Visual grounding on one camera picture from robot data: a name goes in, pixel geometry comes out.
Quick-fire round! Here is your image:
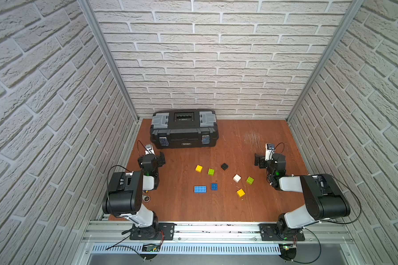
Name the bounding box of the white lego brick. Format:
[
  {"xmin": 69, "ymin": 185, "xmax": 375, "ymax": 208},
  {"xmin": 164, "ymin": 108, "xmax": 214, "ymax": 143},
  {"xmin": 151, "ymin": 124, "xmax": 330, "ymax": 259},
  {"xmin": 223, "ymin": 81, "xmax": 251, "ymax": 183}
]
[{"xmin": 233, "ymin": 174, "xmax": 241, "ymax": 183}]

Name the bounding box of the yellow lego brick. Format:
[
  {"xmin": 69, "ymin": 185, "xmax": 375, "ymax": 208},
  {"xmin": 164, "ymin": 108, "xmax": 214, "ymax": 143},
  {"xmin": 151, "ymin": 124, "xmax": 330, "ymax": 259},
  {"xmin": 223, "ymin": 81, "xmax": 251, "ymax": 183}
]
[
  {"xmin": 195, "ymin": 165, "xmax": 203, "ymax": 173},
  {"xmin": 237, "ymin": 189, "xmax": 245, "ymax": 198}
]

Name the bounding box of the long blue lego brick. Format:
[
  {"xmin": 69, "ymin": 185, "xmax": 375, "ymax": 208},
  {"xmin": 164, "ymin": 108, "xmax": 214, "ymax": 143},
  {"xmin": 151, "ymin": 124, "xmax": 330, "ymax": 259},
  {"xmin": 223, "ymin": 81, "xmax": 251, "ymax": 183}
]
[{"xmin": 194, "ymin": 185, "xmax": 207, "ymax": 194}]

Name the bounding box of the small blue lego brick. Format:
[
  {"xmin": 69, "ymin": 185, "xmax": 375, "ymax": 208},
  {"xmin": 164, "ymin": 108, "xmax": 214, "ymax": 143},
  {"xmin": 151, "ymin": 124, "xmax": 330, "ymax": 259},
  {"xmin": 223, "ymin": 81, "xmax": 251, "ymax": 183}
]
[{"xmin": 211, "ymin": 183, "xmax": 218, "ymax": 191}]

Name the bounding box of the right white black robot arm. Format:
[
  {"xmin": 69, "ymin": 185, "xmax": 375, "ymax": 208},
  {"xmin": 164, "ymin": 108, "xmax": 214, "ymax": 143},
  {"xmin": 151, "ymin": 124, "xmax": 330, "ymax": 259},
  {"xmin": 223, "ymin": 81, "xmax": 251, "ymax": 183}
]
[{"xmin": 254, "ymin": 153, "xmax": 350, "ymax": 240}]

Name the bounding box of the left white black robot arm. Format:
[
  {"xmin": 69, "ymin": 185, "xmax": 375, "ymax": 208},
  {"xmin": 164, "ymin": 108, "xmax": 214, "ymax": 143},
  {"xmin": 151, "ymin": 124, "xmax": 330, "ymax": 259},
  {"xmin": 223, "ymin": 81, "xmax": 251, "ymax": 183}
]
[{"xmin": 102, "ymin": 152, "xmax": 165, "ymax": 240}]

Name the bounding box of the black plastic toolbox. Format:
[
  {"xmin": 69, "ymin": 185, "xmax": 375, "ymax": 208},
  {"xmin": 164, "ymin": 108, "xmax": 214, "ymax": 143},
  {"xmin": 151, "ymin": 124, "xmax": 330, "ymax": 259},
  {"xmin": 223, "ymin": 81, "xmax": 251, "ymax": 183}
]
[{"xmin": 150, "ymin": 109, "xmax": 219, "ymax": 149}]

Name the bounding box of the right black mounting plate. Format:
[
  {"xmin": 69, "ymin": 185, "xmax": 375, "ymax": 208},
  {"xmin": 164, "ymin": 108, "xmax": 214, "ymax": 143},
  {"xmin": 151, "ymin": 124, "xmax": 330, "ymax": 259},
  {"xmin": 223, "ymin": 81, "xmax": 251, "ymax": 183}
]
[{"xmin": 259, "ymin": 223, "xmax": 305, "ymax": 242}]

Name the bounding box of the black mounting plate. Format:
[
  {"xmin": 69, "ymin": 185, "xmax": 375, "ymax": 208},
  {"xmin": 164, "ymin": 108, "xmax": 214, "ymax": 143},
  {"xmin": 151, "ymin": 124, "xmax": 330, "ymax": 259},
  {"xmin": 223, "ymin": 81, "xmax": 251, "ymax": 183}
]
[
  {"xmin": 129, "ymin": 223, "xmax": 175, "ymax": 241},
  {"xmin": 259, "ymin": 223, "xmax": 305, "ymax": 242}
]

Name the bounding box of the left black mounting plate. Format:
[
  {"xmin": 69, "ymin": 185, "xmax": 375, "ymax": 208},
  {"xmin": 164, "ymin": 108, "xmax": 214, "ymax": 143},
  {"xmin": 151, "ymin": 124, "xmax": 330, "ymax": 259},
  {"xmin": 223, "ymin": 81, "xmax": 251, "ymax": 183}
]
[{"xmin": 129, "ymin": 223, "xmax": 175, "ymax": 241}]

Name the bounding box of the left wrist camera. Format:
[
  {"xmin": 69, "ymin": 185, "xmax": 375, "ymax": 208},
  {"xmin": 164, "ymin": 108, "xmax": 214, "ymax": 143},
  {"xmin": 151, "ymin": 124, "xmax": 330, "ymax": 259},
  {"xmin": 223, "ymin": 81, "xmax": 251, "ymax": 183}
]
[{"xmin": 144, "ymin": 144, "xmax": 155, "ymax": 155}]

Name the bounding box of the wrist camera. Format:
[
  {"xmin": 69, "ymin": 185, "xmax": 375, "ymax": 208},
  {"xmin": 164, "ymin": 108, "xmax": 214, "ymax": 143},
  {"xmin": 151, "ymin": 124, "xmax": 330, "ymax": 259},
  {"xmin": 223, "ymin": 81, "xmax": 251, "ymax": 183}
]
[
  {"xmin": 265, "ymin": 143, "xmax": 275, "ymax": 161},
  {"xmin": 144, "ymin": 144, "xmax": 155, "ymax": 155}
]

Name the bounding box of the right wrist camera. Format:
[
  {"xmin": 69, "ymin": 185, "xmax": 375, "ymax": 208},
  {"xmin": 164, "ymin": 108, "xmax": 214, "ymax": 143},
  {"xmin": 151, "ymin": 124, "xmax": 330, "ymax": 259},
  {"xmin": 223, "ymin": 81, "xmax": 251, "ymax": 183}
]
[{"xmin": 265, "ymin": 143, "xmax": 275, "ymax": 161}]

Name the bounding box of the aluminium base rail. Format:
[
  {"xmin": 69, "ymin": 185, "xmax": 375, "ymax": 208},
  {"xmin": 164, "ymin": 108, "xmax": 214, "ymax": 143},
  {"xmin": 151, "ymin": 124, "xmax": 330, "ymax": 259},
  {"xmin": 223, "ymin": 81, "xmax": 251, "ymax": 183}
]
[{"xmin": 81, "ymin": 221, "xmax": 354, "ymax": 244}]

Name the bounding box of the white slotted cable duct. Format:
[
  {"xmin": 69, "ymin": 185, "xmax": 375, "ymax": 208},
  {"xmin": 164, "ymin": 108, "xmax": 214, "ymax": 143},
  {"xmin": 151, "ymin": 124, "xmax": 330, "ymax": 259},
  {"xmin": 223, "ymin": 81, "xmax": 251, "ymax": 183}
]
[{"xmin": 91, "ymin": 243, "xmax": 281, "ymax": 255}]

